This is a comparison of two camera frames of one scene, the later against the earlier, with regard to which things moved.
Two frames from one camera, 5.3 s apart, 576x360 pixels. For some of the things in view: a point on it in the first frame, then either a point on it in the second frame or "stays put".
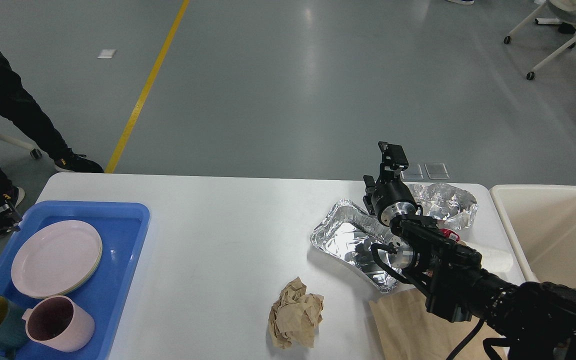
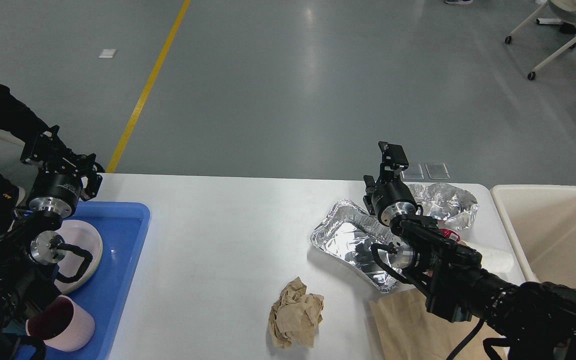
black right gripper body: [391, 199] stays put
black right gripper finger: [370, 182] stays put
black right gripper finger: [394, 160] stays put
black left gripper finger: [7, 220] to [47, 149]
